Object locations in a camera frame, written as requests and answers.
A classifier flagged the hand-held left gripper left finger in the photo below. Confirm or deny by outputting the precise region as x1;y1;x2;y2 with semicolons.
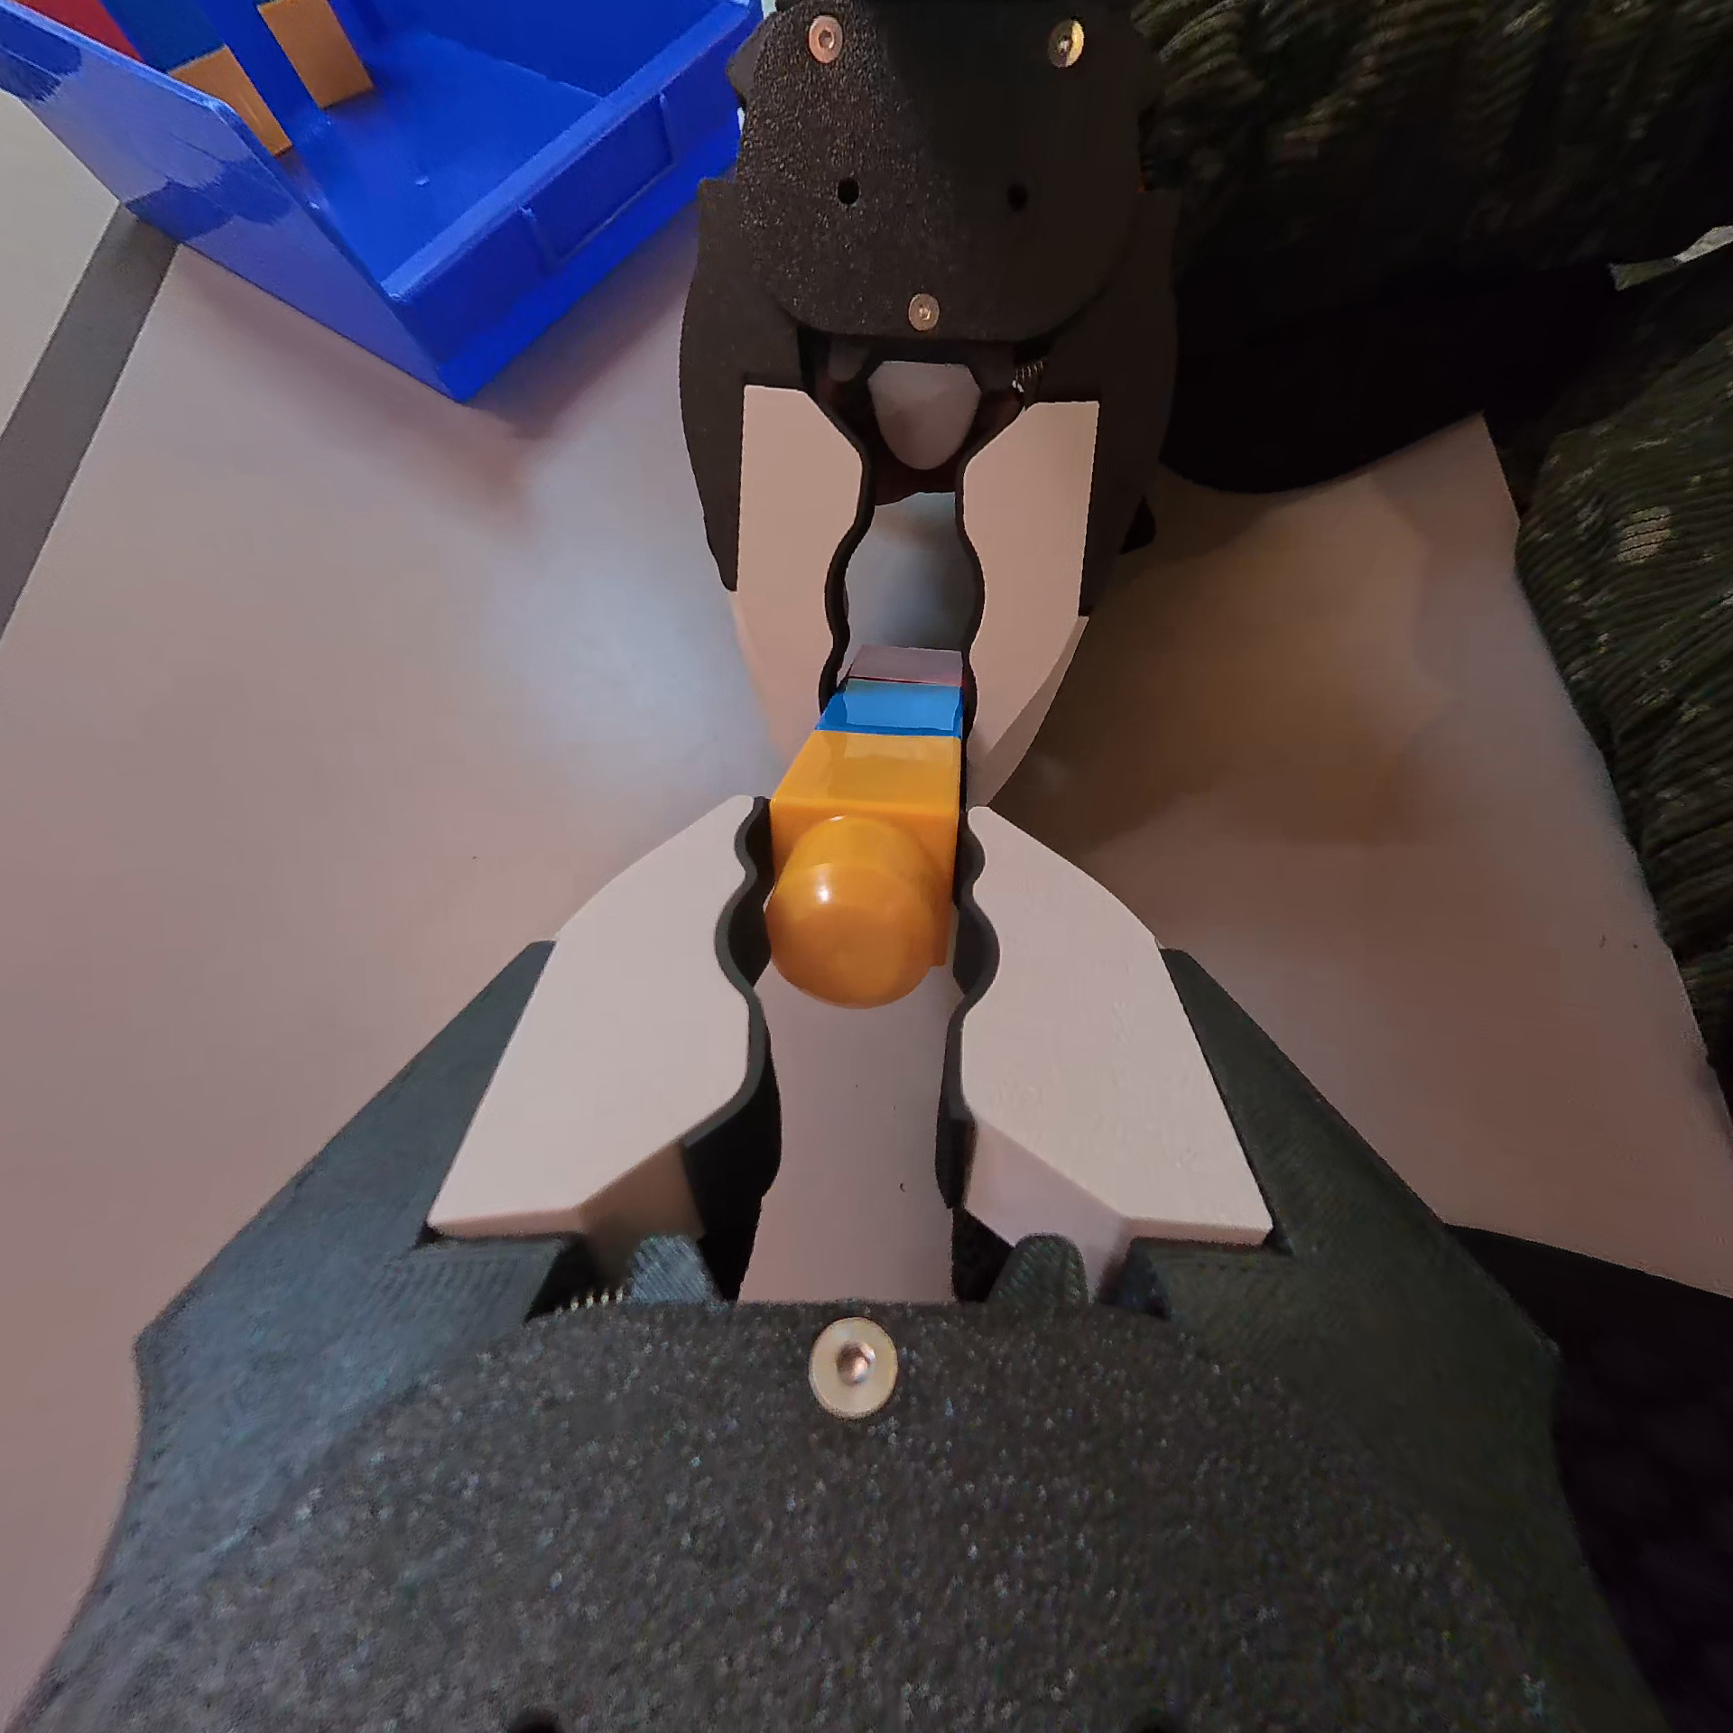
426;797;785;1286

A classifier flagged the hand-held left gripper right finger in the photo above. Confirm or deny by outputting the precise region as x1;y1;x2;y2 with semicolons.
937;804;1278;1248

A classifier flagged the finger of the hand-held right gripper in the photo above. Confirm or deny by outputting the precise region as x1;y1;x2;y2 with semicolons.
737;382;880;758
954;391;1105;802

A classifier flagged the blue mega block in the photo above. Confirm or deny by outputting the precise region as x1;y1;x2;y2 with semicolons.
819;681;969;739

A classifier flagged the orange mega block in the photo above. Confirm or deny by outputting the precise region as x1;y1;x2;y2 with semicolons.
766;731;966;1010
265;0;373;107
181;52;293;157

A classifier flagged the blue plastic bin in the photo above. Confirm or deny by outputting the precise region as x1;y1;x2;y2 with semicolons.
0;0;763;405

